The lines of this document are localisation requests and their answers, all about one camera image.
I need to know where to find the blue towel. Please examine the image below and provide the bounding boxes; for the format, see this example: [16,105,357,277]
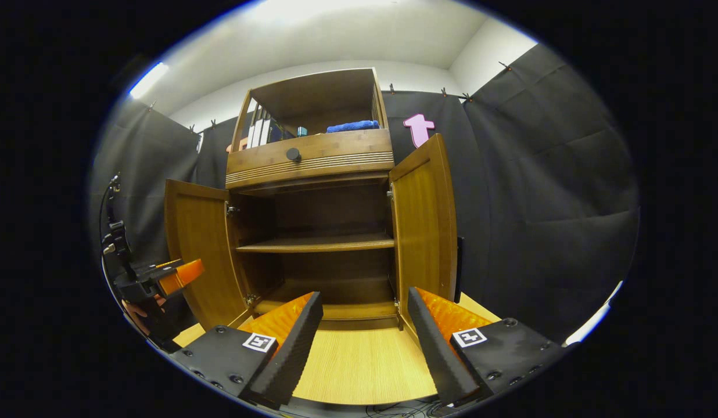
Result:
[326,120,380,134]

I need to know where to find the wooden cabinet drawer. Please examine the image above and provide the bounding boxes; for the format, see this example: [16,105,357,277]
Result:
[225,129,394,189]

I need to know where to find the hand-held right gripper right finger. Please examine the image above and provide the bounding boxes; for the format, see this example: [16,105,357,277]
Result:
[407,287,569,406]

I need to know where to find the wooden double-door shoe cabinet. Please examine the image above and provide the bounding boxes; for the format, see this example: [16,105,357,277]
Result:
[164,68,457,331]

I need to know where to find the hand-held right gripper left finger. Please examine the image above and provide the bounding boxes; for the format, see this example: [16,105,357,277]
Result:
[172,291,324,410]

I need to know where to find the wooden shoe cabinet door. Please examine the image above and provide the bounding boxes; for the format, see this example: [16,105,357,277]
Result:
[388,134,457,331]
[164,179,249,330]

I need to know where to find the wooden cabinet shelf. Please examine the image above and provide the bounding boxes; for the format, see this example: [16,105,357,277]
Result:
[236,233,394,253]

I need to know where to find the small ceiling light panel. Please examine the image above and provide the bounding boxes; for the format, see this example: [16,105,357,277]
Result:
[130,62,169,99]

